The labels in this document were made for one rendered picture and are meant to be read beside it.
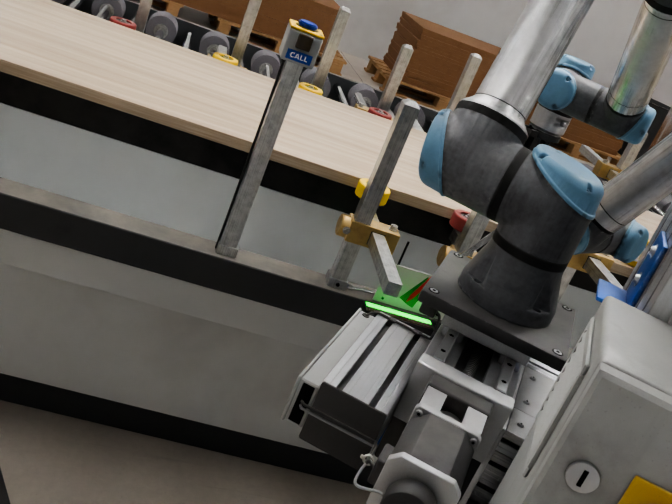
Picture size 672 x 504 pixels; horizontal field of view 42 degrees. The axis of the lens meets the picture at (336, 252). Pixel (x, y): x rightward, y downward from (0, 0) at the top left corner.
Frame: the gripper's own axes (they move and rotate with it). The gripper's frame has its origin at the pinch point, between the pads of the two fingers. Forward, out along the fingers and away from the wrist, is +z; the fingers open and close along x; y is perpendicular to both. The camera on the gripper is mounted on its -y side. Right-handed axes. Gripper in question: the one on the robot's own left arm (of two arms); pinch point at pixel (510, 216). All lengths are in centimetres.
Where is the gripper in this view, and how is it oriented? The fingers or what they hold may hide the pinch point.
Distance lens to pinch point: 189.9
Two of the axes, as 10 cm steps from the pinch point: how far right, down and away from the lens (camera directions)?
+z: -3.6, 8.6, 3.6
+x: 4.1, 5.0, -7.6
